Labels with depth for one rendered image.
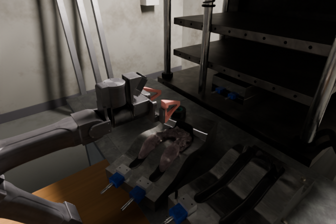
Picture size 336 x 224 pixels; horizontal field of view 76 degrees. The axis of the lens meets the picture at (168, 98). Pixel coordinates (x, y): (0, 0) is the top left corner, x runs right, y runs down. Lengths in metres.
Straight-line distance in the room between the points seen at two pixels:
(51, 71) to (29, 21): 0.63
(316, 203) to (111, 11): 3.02
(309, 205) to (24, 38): 2.97
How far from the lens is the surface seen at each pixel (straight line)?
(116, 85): 0.54
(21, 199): 0.63
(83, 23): 2.67
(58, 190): 1.02
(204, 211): 0.77
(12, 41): 3.06
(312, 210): 1.01
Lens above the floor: 1.52
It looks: 28 degrees down
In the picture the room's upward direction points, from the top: straight up
